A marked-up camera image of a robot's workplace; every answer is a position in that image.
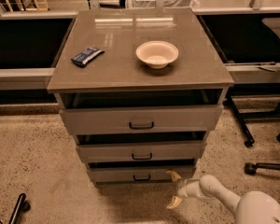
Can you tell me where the grey middle drawer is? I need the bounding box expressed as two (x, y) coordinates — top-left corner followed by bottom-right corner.
(77, 132), (206, 162)

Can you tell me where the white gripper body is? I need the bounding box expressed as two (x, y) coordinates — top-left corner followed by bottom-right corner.
(176, 178), (203, 199)

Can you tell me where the grey bottom drawer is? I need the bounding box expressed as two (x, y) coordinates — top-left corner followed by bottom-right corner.
(87, 159), (195, 184)

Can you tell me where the grey drawer cabinet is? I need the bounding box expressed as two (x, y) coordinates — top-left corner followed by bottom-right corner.
(47, 7), (235, 173)

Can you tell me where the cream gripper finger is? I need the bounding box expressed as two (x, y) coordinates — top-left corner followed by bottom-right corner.
(166, 170), (181, 182)
(167, 195), (183, 209)

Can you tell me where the black stand leg left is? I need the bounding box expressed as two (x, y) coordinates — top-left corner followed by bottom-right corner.
(8, 193), (31, 224)

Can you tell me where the blue snack packet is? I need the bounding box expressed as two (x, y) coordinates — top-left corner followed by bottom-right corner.
(71, 48), (104, 68)

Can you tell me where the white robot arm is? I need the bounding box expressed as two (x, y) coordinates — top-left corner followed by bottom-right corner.
(166, 170), (280, 224)

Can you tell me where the grey drawer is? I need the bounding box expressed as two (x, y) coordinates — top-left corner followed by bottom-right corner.
(87, 159), (195, 184)
(60, 105), (222, 135)
(77, 132), (206, 162)

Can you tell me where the black table leg frame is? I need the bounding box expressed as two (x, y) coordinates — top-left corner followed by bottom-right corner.
(226, 93), (280, 147)

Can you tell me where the white wire basket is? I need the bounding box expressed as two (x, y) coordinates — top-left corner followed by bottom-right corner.
(126, 0), (200, 8)

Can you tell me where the grey top drawer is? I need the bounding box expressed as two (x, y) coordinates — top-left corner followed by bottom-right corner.
(60, 105), (222, 135)

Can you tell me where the white paper bowl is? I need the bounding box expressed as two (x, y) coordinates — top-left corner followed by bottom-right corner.
(135, 41), (179, 69)

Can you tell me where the black chair leg with caster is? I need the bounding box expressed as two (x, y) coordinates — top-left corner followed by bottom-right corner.
(244, 162), (280, 175)

